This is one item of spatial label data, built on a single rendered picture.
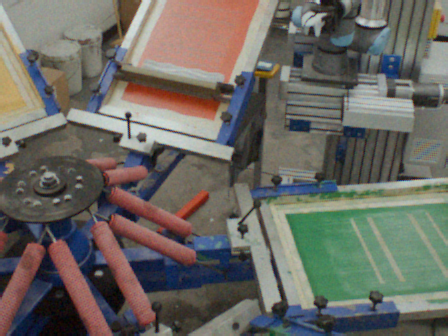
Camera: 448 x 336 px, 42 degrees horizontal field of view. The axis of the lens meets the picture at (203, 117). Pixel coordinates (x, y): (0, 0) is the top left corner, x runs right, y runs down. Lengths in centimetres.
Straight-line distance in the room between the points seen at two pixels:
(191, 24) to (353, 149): 96
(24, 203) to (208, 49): 108
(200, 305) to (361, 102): 134
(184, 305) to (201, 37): 137
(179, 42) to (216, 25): 17
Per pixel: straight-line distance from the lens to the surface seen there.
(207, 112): 225
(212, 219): 352
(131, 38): 250
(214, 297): 311
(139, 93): 238
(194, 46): 243
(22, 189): 172
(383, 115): 236
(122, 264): 162
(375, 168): 288
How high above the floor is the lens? 235
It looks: 32 degrees down
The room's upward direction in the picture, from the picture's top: straight up
